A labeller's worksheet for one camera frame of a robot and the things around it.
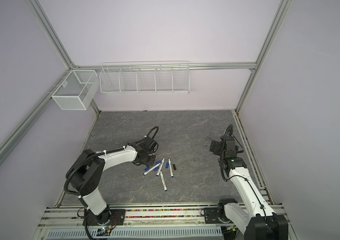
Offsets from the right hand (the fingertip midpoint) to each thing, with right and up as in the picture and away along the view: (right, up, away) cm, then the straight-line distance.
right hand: (223, 144), depth 83 cm
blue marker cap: (-32, -14, +9) cm, 36 cm away
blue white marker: (-38, -12, +9) cm, 41 cm away
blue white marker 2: (-42, -16, +6) cm, 45 cm away
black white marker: (-30, -15, +7) cm, 34 cm away
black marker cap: (-28, -14, +9) cm, 33 cm away
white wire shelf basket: (-48, +43, +16) cm, 66 cm away
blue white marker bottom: (-33, -24, 0) cm, 41 cm away
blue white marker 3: (-37, -15, +7) cm, 40 cm away
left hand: (-43, -12, +9) cm, 46 cm away
